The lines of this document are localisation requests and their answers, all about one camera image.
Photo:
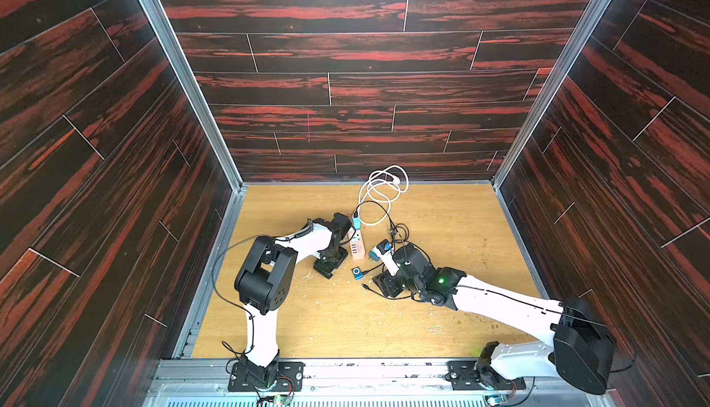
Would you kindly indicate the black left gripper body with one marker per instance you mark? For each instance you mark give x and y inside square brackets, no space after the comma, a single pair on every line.
[330,261]

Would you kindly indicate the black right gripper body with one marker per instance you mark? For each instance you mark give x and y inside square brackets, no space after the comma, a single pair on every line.
[388,283]

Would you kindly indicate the blue mp3 player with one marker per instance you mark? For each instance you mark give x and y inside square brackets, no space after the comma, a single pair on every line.
[358,272]

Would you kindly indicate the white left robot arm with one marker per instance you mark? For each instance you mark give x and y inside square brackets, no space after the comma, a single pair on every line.
[264,281]

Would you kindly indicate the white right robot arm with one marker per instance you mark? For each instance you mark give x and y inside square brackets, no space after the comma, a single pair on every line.
[570,342]

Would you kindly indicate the white power strip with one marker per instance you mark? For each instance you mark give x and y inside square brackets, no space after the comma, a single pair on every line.
[356,244]

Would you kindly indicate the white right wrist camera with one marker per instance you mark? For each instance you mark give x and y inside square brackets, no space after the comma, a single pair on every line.
[385,252]

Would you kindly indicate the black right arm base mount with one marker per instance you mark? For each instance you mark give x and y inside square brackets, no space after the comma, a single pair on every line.
[479,374]

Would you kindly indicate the aluminium right floor rail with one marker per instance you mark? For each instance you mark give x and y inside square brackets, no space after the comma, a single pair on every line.
[546,286]

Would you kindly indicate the aluminium floor rail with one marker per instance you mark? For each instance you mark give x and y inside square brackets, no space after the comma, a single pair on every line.
[194,319]
[546,286]

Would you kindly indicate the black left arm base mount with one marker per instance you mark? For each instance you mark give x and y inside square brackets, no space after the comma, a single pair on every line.
[278,376]

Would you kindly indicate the aluminium left floor rail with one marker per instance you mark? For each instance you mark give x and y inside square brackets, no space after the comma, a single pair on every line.
[194,319]

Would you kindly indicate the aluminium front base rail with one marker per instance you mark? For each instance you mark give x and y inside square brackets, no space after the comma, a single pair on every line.
[358,382]

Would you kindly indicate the aluminium left corner post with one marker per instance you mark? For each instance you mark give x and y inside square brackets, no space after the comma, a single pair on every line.
[168,40]

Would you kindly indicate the aluminium corner post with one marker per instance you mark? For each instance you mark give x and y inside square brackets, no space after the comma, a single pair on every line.
[582,32]
[168,40]

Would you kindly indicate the aluminium right corner post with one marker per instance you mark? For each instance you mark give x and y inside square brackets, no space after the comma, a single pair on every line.
[582,32]

